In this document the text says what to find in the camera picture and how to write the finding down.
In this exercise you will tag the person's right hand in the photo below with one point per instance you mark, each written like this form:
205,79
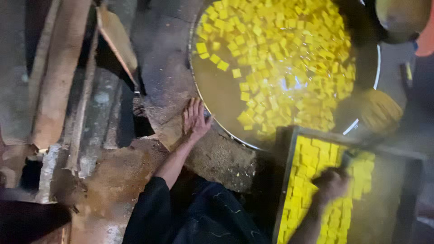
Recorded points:
330,185

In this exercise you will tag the person's left hand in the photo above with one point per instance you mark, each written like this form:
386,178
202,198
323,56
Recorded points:
194,122

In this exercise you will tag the person's right fingers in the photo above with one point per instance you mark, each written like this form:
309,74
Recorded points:
342,181

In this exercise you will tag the dark scraper tool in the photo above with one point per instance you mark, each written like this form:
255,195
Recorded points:
346,159

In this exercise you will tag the rows of yellow tofu blocks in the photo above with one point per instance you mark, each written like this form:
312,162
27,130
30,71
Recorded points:
303,159

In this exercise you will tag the dark wooden tray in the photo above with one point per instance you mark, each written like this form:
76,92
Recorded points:
390,189

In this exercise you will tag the yellow woven strainer scoop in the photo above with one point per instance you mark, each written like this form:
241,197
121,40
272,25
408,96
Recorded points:
380,110

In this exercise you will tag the yellow tofu cubes in liquid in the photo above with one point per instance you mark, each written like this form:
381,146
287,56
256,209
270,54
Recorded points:
288,61

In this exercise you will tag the person's dark clothing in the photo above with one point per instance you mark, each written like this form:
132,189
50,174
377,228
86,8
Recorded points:
200,217

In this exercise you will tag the large metal wok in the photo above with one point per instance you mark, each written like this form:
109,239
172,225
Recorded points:
217,91

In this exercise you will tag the orange cloth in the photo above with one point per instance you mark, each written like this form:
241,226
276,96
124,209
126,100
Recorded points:
426,37

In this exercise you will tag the round brown pot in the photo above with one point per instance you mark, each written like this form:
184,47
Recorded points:
401,17

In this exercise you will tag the stone stove surround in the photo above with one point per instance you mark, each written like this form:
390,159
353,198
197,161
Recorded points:
166,67

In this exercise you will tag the flat wooden board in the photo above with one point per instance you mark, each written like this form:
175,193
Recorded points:
117,40

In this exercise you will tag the long wooden planks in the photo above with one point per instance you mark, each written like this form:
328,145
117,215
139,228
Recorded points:
56,74

